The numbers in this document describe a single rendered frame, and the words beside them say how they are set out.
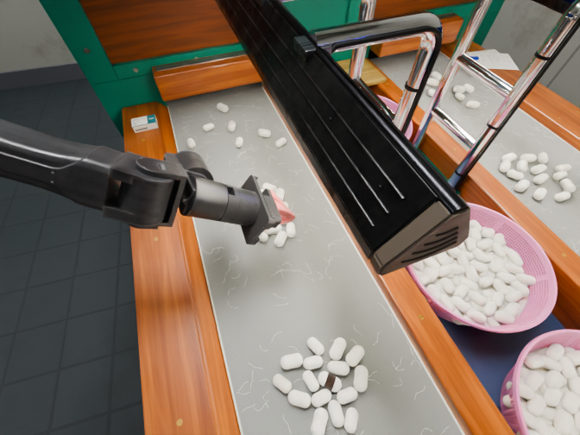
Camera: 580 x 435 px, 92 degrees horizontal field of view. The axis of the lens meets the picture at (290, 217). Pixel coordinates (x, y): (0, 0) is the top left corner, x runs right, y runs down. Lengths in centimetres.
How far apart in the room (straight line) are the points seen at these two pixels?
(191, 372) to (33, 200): 176
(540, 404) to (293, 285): 41
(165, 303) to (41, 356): 110
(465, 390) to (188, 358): 42
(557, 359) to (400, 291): 26
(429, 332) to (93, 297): 139
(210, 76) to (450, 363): 83
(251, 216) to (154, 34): 60
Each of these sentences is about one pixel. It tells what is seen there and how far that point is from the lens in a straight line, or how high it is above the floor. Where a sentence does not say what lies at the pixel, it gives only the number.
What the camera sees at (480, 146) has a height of 86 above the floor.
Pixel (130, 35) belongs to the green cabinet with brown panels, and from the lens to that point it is 91.
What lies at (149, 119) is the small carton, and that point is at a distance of 86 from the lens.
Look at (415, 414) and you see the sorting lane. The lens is 54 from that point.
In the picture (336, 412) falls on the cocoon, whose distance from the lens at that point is 49.
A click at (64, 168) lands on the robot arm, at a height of 103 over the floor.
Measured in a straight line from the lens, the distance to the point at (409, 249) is 21.
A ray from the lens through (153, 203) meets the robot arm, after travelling 38.
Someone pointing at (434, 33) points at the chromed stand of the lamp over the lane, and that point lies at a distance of 41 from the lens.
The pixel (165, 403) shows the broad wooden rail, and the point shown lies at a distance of 52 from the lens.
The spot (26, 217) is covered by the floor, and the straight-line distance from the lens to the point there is 207.
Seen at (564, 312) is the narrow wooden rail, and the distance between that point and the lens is 78.
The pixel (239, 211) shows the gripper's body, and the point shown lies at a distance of 42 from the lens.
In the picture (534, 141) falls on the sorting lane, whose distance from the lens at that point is 102.
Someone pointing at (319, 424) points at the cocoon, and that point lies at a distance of 49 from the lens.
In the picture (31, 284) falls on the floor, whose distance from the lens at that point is 179.
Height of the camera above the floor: 125
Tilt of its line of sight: 56 degrees down
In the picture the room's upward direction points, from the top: straight up
